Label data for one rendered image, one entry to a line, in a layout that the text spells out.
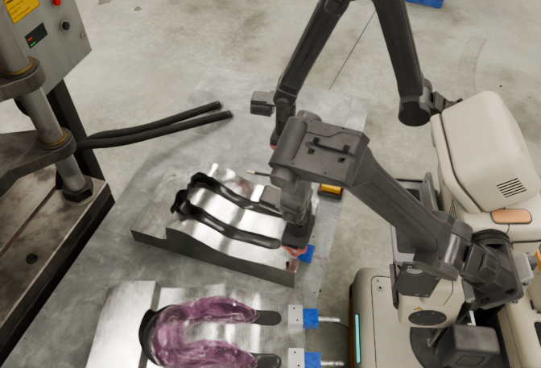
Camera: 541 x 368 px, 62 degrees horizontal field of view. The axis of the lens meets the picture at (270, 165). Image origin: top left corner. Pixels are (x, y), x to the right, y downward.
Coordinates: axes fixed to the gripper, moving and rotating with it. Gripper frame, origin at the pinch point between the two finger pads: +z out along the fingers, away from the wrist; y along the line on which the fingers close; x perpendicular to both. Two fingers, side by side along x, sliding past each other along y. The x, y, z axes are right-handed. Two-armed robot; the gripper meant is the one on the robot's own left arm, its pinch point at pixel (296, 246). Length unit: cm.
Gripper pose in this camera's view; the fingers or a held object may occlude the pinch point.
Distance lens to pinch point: 124.0
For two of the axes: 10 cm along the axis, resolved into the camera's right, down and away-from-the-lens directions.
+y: -3.2, 7.1, -6.3
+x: 9.5, 2.4, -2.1
